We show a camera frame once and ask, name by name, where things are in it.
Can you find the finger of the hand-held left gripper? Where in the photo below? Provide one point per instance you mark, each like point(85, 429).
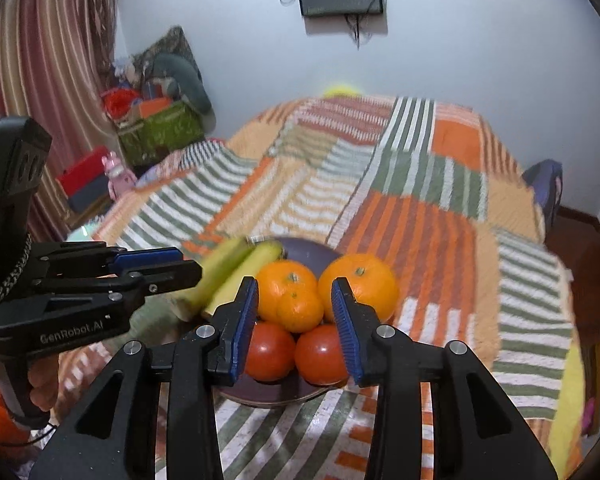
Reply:
point(170, 277)
point(145, 256)

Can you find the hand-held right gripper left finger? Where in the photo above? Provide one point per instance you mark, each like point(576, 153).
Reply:
point(242, 330)

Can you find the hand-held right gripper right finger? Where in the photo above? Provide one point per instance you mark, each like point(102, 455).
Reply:
point(345, 325)

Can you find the red tomato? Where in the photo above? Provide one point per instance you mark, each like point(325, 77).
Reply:
point(322, 355)
point(271, 352)

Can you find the large orange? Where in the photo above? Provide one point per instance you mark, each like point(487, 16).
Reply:
point(362, 285)
point(282, 282)

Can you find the small mandarin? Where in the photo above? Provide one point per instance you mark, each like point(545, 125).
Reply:
point(300, 310)

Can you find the yellow banana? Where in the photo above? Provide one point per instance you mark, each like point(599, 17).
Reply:
point(220, 270)
point(252, 272)

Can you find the purple plate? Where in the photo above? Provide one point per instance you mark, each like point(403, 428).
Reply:
point(302, 249)

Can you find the person's left hand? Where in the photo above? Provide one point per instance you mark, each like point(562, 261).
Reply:
point(45, 380)

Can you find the red box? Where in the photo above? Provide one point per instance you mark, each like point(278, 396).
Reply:
point(82, 172)

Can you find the pink toy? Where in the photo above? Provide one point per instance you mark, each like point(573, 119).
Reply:
point(117, 175)

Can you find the green storage box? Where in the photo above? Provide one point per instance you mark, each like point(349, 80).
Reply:
point(162, 130)

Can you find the striped patchwork blanket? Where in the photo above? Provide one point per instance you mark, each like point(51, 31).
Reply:
point(420, 220)

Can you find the striped red curtain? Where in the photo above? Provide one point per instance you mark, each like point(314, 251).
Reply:
point(40, 70)

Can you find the red toy pile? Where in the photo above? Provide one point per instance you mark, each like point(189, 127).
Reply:
point(117, 100)

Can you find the orange box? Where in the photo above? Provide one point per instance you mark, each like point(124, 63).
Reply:
point(155, 106)

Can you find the grey plush toy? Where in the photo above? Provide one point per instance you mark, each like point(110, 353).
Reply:
point(185, 80)

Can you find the patterned cushion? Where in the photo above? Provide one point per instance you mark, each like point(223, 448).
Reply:
point(172, 42)

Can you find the yellow chair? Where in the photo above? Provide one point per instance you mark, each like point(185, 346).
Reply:
point(341, 90)

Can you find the blue grey bag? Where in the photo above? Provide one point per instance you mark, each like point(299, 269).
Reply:
point(542, 187)

